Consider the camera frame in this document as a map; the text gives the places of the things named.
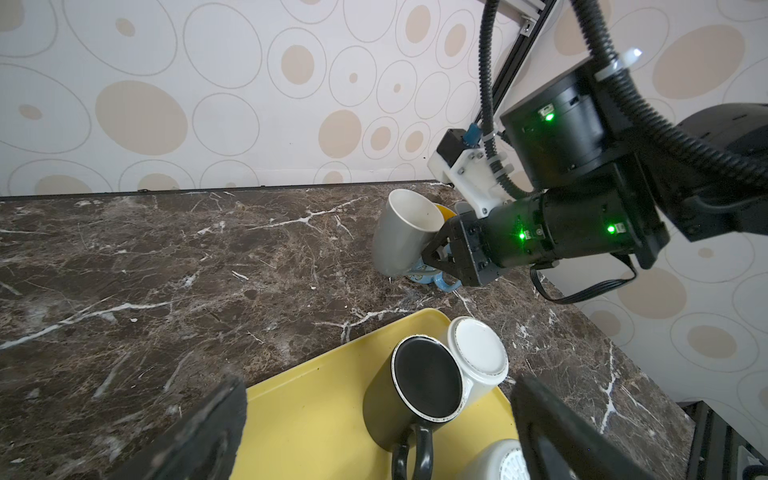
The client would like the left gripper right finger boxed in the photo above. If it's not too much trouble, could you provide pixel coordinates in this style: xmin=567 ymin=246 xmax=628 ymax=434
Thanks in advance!
xmin=511 ymin=375 xmax=652 ymax=480

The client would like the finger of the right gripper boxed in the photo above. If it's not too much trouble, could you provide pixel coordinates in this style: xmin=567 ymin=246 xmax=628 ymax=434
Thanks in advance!
xmin=421 ymin=223 xmax=458 ymax=275

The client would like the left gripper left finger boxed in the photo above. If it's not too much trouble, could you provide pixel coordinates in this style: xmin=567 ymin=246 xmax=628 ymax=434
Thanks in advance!
xmin=111 ymin=377 xmax=247 ymax=479

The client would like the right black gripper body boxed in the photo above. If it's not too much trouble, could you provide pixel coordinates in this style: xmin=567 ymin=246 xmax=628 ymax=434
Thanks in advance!
xmin=446 ymin=196 xmax=552 ymax=287

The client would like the blue mug yellow inside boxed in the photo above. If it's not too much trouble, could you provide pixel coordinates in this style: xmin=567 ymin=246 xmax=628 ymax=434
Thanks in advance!
xmin=406 ymin=202 xmax=463 ymax=294

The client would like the small grey mug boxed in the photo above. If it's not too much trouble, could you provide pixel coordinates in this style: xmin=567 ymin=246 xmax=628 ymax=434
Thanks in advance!
xmin=372 ymin=189 xmax=445 ymax=277

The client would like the black mug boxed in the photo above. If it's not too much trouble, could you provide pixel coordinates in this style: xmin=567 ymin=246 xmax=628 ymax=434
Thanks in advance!
xmin=363 ymin=334 xmax=465 ymax=479

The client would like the large grey mug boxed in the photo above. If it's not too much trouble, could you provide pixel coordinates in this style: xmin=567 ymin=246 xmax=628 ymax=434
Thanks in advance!
xmin=453 ymin=201 xmax=474 ymax=215

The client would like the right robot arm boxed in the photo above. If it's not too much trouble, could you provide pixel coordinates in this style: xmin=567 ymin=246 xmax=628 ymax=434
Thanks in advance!
xmin=422 ymin=62 xmax=767 ymax=286

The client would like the white mug upside down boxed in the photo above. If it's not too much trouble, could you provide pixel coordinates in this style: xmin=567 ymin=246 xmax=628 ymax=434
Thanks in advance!
xmin=456 ymin=439 xmax=531 ymax=480

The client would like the cream white mug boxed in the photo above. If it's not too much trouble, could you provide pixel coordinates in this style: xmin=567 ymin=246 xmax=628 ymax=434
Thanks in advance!
xmin=441 ymin=316 xmax=509 ymax=409

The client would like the yellow plastic tray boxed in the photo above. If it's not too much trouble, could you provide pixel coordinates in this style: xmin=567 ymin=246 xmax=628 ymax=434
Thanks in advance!
xmin=230 ymin=308 xmax=518 ymax=479

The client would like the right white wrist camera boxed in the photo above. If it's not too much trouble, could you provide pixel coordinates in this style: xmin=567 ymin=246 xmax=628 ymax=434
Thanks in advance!
xmin=427 ymin=124 xmax=512 ymax=218

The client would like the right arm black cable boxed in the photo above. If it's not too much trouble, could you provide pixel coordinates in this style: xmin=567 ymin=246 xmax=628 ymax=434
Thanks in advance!
xmin=478 ymin=0 xmax=768 ymax=202

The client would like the horizontal aluminium rail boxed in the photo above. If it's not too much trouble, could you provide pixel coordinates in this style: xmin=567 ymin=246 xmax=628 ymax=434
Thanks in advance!
xmin=497 ymin=0 xmax=547 ymax=37

